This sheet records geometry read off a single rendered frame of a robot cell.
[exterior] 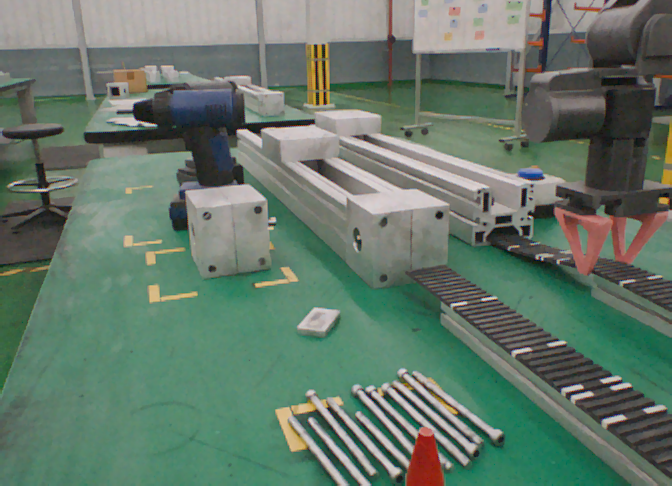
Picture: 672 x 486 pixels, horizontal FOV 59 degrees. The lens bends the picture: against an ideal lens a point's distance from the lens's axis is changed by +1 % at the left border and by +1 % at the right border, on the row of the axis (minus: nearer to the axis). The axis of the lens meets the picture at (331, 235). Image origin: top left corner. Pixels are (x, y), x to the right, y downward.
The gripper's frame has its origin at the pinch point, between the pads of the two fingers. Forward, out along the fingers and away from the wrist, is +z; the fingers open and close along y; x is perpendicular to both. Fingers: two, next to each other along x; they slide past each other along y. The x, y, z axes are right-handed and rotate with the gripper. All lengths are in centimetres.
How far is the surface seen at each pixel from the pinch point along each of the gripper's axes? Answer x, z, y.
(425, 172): -34.0, -4.7, 4.6
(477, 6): -513, -59, -305
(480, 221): -19.3, -0.3, 3.6
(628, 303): 5.4, 2.4, 1.4
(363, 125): -76, -7, -2
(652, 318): 9.0, 2.4, 2.0
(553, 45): -972, -13, -771
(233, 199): -24.1, -6.1, 37.5
